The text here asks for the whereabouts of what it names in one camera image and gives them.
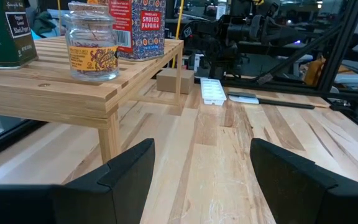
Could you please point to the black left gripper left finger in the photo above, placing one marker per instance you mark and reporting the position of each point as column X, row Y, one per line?
column 73, row 205

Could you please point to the red-lid paprika tin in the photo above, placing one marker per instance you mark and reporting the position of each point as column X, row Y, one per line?
column 138, row 29

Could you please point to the small cardboard box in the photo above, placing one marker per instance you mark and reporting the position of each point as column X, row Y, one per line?
column 175, row 81

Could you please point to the tan paper bag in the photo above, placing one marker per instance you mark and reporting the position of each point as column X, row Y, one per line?
column 314, row 70

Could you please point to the white ice cube tray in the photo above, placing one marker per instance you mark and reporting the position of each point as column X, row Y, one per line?
column 212, row 91

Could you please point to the slatted wooden shelf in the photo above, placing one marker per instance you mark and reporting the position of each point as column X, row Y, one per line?
column 57, row 90

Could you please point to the pile of blue clothes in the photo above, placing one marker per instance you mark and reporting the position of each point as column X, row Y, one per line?
column 43, row 25

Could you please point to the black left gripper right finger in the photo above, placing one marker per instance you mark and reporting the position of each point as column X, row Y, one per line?
column 322, row 205

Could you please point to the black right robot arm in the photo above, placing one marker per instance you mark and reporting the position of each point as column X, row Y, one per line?
column 275, row 34

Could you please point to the green black pepper tin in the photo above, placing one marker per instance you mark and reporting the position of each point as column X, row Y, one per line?
column 6, row 32

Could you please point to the glass cork-lid saffron jar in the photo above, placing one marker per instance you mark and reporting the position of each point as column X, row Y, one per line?
column 92, row 43

